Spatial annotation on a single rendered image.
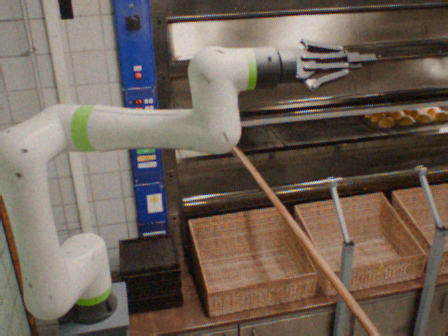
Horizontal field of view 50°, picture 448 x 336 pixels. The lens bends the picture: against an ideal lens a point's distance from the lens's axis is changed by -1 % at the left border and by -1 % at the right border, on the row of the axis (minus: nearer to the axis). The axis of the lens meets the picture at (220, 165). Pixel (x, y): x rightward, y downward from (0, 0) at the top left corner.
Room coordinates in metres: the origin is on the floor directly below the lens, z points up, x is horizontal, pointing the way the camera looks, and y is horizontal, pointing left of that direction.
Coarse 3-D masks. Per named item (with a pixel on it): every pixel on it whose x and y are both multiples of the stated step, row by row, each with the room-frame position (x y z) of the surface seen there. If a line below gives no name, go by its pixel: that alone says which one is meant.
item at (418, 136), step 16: (304, 144) 2.43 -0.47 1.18; (320, 144) 2.43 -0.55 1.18; (336, 144) 2.42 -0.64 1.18; (352, 144) 2.44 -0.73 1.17; (368, 144) 2.46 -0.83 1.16; (384, 144) 2.48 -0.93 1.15; (176, 160) 2.28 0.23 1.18; (192, 160) 2.27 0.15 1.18; (208, 160) 2.27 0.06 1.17; (224, 160) 2.29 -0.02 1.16; (240, 160) 2.31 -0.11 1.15; (256, 160) 2.32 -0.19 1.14
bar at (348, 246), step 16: (352, 176) 2.04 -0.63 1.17; (368, 176) 2.05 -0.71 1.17; (384, 176) 2.07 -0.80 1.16; (224, 192) 1.92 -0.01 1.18; (240, 192) 1.93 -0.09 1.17; (256, 192) 1.94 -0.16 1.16; (336, 192) 1.99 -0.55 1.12; (336, 208) 1.94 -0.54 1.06; (432, 208) 1.98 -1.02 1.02; (352, 256) 1.80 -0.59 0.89; (432, 256) 1.90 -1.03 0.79; (432, 272) 1.89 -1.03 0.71; (432, 288) 1.89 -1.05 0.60; (336, 304) 1.83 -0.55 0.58; (336, 320) 1.81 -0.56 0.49; (416, 320) 1.92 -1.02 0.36
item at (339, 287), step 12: (240, 156) 2.25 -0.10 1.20; (252, 168) 2.09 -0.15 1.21; (276, 204) 1.76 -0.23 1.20; (288, 216) 1.65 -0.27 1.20; (300, 240) 1.50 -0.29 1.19; (312, 252) 1.41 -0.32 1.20; (324, 264) 1.33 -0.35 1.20; (336, 276) 1.27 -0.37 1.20; (336, 288) 1.22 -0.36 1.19; (348, 300) 1.16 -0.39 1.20; (360, 312) 1.10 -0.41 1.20; (372, 324) 1.05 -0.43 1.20
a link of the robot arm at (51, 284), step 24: (48, 120) 1.08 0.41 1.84; (0, 144) 0.96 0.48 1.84; (24, 144) 0.97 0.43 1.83; (48, 144) 1.02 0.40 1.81; (0, 168) 0.94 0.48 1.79; (24, 168) 0.95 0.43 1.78; (0, 192) 0.97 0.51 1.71; (24, 192) 0.95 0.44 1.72; (48, 192) 1.01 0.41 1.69; (24, 216) 0.95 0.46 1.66; (48, 216) 0.98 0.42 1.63; (24, 240) 0.95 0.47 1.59; (48, 240) 0.97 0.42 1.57; (24, 264) 0.95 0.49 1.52; (48, 264) 0.96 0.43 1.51; (72, 264) 1.05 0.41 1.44; (24, 288) 0.96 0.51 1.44; (48, 288) 0.95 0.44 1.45; (72, 288) 1.00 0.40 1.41; (48, 312) 0.93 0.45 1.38
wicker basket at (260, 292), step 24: (216, 216) 2.24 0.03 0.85; (240, 216) 2.27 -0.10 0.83; (264, 216) 2.30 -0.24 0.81; (192, 240) 2.12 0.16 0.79; (216, 240) 2.20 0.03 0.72; (240, 240) 2.23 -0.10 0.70; (264, 240) 2.26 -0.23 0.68; (288, 240) 2.24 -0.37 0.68; (216, 264) 2.16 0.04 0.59; (240, 264) 2.16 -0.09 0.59; (264, 264) 2.15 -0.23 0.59; (288, 264) 2.14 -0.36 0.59; (216, 288) 1.96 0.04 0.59; (240, 288) 1.79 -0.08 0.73; (264, 288) 1.82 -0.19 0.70; (288, 288) 1.95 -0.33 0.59; (312, 288) 1.90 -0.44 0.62; (216, 312) 1.77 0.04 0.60
